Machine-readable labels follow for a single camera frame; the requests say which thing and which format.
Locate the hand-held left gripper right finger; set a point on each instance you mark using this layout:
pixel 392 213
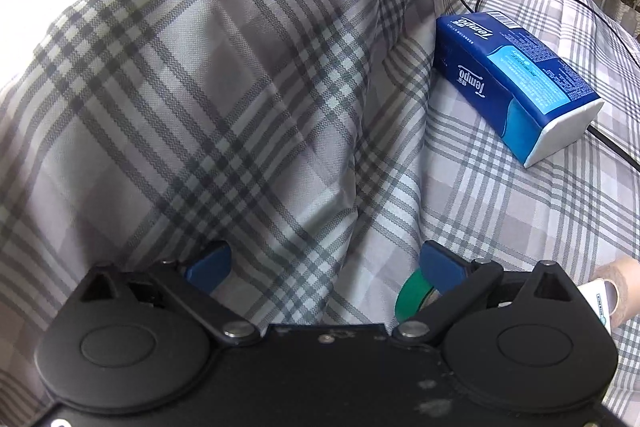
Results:
pixel 442 269

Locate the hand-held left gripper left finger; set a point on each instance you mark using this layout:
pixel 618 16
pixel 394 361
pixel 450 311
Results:
pixel 210 264

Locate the green tape roll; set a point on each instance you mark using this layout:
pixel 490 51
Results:
pixel 407 299

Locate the grey plaid bed sheet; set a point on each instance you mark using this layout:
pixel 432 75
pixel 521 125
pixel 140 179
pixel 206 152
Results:
pixel 500 207

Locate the grey plaid pillow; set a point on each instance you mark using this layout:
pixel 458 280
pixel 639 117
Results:
pixel 200 82

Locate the beige tape roll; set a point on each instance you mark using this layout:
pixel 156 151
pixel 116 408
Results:
pixel 627 287

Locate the blue tissue pack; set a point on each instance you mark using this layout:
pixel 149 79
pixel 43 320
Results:
pixel 510 72

